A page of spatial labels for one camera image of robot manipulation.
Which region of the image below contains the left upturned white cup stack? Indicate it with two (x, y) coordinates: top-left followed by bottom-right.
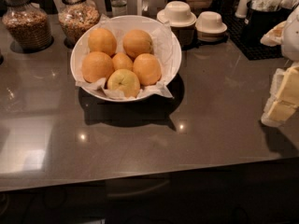
(157, 1), (197, 47)

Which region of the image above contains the right glass cereal jar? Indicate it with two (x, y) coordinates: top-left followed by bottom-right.
(58, 0), (100, 46)

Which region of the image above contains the black rubber mat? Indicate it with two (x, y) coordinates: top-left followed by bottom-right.
(223, 12), (284, 62)

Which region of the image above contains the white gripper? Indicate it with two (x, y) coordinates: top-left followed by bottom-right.
(260, 6), (299, 127)

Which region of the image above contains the small centre orange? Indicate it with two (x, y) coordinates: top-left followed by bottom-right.
(112, 52), (133, 71)

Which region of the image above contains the small glass bottle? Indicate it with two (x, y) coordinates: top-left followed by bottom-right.
(110, 0), (127, 17)

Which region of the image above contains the front yellowish orange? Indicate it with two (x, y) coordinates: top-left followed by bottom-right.
(107, 69), (140, 98)

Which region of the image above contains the left glass granola jar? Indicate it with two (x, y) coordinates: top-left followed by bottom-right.
(2, 0), (52, 50)

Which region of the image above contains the white cylinder shaker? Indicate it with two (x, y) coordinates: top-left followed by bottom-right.
(235, 0), (250, 19)

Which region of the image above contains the black container with packets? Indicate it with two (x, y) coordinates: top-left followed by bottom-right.
(241, 0), (294, 46)

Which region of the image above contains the white paper liner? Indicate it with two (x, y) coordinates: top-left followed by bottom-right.
(70, 15), (180, 102)

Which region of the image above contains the white bowl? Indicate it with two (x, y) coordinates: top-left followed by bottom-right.
(70, 15), (181, 103)

